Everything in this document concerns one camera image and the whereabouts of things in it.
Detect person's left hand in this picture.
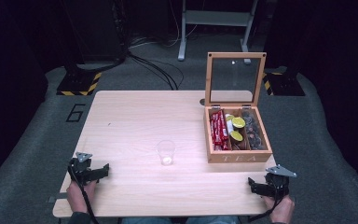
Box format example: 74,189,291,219
65,179,98,215

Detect grey tape strip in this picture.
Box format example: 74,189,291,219
47,192,68,204

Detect white sachet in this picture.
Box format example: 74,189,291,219
225,114,236,134

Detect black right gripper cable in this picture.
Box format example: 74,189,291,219
247,191,285,223

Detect bundle of black floor cables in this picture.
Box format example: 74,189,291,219
126,50,185,91

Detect person's legs in jeans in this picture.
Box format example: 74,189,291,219
120,216,241,224

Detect red sachet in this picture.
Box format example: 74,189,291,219
217,108,230,142
210,112,224,147
213,138,231,151

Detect clear plastic cup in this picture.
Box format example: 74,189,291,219
155,139,177,167

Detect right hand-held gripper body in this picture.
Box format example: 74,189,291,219
262,164,298,200

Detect black base with hazard stripes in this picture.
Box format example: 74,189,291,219
56,69,103,97
262,71,307,97

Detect white floor cables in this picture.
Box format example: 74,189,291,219
129,0,200,49

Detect wooden box with glass lid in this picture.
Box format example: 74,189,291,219
203,51,274,164

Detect dark cabinet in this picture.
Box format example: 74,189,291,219
60,0,129,64

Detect person's right hand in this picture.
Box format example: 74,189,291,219
263,193,296,224

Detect grey metal stand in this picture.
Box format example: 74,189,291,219
177,0,259,63

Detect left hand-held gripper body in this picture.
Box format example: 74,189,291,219
67,151,95,187

